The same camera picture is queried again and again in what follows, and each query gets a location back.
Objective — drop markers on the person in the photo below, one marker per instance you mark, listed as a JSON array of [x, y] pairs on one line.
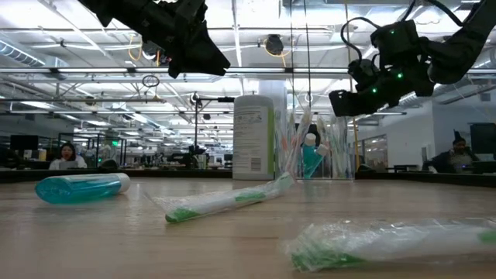
[[67, 155], [459, 157]]

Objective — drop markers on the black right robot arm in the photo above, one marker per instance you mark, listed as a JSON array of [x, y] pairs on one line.
[[461, 50]]

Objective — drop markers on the white green wipes canister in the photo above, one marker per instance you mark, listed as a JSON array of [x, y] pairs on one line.
[[248, 139]]

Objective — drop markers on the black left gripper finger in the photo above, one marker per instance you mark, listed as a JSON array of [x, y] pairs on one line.
[[201, 58]]

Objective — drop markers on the green toothbrush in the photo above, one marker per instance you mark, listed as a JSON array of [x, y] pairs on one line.
[[224, 199], [387, 244], [341, 151]]

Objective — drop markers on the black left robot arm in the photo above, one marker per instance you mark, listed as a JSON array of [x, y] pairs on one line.
[[128, 19]]

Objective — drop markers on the clear acrylic organizer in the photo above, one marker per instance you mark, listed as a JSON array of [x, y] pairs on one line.
[[345, 174]]

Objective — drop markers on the teal mouthwash bottle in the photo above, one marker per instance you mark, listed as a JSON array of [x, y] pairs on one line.
[[77, 188], [322, 150], [308, 153]]

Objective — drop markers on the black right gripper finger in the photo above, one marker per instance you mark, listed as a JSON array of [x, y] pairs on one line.
[[348, 104]]

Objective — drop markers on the black tripod stand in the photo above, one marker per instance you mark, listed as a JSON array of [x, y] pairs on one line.
[[194, 98]]

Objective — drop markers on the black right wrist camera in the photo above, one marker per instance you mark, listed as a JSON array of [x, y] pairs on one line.
[[362, 71]]

